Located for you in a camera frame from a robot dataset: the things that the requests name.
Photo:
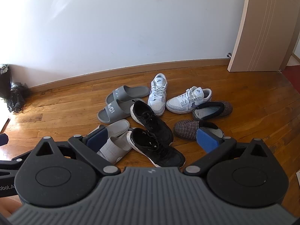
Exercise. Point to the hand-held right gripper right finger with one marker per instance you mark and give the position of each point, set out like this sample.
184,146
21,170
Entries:
207,141

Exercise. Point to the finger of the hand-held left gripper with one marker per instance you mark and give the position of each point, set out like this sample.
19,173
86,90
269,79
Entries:
14,164

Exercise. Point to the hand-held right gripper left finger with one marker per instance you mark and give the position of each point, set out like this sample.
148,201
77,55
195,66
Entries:
95,141

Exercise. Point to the light grey slipper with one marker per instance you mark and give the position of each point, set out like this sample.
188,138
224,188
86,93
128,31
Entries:
114,148
117,127

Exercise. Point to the dark grey printed slide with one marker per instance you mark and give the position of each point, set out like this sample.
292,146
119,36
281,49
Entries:
112,110
131,91

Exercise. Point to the white lace-up sneaker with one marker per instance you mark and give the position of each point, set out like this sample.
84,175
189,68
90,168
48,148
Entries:
157,98
182,103

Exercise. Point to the person's left forearm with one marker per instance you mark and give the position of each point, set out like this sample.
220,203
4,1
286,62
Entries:
8,207

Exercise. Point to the black white-dotted slipper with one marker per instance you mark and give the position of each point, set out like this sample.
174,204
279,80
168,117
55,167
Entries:
187,129
226,110

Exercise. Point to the black sneaker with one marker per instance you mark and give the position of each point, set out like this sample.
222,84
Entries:
159,150
152,121

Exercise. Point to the black plastic bag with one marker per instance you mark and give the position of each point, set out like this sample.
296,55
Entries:
18,96

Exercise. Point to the dark wrapped bundle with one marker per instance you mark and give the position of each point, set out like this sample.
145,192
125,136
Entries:
4,82

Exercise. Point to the metal door stop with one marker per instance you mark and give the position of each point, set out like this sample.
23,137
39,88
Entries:
228,55

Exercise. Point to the red mat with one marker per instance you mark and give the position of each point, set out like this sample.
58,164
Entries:
293,75

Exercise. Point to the beige door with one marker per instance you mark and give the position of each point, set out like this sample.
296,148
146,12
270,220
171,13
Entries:
264,28

